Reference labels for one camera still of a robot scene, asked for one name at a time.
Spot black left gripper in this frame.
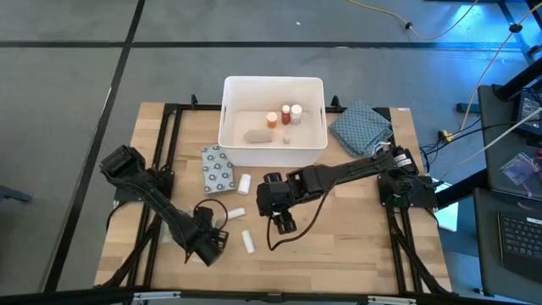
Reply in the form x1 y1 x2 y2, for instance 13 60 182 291
185 228 230 269

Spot white perforated plastic basket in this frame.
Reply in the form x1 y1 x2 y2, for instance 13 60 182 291
217 75 329 169

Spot beige elastic bandage roll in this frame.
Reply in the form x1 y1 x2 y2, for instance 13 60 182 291
242 129 275 145

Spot ring-patterned grey packet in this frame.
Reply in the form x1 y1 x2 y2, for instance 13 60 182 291
200 144 236 196

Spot black gantry bar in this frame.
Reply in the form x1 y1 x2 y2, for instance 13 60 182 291
0 287 542 305

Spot teal patterned folded cloth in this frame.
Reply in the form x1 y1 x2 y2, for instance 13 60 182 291
328 99 395 159

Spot black diagonal beam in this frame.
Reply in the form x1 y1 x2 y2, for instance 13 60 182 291
492 56 542 102
434 168 488 209

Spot grey chair foot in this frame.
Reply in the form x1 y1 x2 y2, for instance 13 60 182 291
0 184 34 205

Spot grey desk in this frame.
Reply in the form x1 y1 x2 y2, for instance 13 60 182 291
477 83 542 200
473 187 542 304

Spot white rod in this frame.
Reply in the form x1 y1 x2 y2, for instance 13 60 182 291
460 107 542 165

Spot black keyboard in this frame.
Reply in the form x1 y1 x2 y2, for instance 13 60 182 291
497 211 542 283

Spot dark desk laptop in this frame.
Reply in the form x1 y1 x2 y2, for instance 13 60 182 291
513 90 542 137

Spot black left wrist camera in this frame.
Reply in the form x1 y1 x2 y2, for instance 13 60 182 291
193 205 218 232

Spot black left camera cable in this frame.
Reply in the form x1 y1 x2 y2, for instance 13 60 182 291
193 197 230 225

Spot black camera cable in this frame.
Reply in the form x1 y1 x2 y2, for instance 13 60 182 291
265 177 340 252
193 197 230 225

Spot black right camera cable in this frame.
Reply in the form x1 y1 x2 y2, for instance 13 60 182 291
265 177 340 252

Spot silver bracket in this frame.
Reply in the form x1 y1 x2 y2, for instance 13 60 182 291
132 291 182 302
367 295 417 305

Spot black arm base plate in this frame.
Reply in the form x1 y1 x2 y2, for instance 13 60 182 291
377 174 439 209
113 169 175 203

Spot black aluminium table frame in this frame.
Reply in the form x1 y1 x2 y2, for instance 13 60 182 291
95 101 452 297

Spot black floor cables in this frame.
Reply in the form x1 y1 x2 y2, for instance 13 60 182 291
418 120 520 170

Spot yellow floor cable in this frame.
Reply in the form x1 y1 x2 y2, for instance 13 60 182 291
346 0 480 42

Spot yellow hanging power cable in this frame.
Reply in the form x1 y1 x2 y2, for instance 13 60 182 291
459 1 542 137

